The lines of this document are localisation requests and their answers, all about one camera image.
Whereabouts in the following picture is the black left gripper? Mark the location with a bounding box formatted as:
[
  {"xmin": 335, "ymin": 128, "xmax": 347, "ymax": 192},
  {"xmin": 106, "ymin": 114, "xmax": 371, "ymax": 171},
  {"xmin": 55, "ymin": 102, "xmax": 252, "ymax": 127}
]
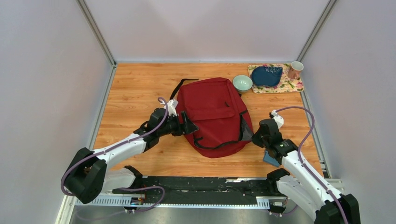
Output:
[{"xmin": 158, "ymin": 111, "xmax": 198, "ymax": 137}]

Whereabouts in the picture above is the red student backpack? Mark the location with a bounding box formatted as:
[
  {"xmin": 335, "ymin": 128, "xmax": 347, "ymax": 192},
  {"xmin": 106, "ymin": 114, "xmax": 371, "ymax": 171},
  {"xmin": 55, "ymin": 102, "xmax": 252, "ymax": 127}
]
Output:
[{"xmin": 170, "ymin": 77, "xmax": 253, "ymax": 158}]

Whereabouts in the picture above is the floral rectangular tray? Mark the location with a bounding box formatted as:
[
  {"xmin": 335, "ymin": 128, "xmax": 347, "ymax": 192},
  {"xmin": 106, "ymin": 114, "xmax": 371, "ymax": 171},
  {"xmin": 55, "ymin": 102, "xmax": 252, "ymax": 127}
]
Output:
[{"xmin": 247, "ymin": 63, "xmax": 304, "ymax": 94}]

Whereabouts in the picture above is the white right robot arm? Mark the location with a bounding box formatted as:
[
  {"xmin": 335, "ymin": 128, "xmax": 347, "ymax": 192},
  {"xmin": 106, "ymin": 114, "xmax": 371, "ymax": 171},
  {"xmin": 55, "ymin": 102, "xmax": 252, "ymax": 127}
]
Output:
[{"xmin": 252, "ymin": 118, "xmax": 361, "ymax": 224}]

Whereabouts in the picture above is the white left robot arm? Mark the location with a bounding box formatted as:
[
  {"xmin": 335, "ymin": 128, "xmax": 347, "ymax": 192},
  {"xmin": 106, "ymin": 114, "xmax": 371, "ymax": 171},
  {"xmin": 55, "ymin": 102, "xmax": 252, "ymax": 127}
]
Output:
[{"xmin": 61, "ymin": 108, "xmax": 199, "ymax": 204}]

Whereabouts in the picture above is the teal blue wallet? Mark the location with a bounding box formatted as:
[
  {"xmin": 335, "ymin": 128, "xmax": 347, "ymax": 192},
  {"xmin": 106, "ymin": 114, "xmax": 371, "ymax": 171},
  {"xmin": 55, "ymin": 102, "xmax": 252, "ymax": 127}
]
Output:
[{"xmin": 263, "ymin": 151, "xmax": 281, "ymax": 168}]

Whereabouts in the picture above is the pale blue ceramic bowl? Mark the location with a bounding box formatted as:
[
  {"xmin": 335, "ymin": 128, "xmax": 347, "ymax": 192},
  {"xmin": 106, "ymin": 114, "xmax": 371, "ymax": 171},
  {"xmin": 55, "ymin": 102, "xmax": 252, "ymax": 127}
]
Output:
[{"xmin": 232, "ymin": 75, "xmax": 253, "ymax": 92}]

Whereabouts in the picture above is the dark blue pencil pouch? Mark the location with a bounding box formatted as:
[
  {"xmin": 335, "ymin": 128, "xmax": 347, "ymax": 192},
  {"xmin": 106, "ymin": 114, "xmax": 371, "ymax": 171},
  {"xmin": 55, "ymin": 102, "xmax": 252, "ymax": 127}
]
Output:
[{"xmin": 251, "ymin": 66, "xmax": 283, "ymax": 87}]

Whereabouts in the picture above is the pink mug white inside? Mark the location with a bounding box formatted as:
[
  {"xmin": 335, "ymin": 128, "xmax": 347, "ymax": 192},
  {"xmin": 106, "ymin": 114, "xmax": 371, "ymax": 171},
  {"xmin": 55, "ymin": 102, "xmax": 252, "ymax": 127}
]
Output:
[{"xmin": 287, "ymin": 61, "xmax": 304, "ymax": 79}]

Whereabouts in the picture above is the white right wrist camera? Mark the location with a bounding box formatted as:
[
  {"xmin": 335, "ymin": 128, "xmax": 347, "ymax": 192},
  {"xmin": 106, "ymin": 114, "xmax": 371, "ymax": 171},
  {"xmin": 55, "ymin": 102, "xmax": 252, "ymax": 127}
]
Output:
[{"xmin": 269, "ymin": 110, "xmax": 284, "ymax": 129}]

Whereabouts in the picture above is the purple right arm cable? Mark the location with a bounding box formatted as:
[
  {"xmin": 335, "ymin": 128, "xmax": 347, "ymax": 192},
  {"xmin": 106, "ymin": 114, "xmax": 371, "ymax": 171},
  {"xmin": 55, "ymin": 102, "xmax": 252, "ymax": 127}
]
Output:
[{"xmin": 269, "ymin": 106, "xmax": 349, "ymax": 224}]

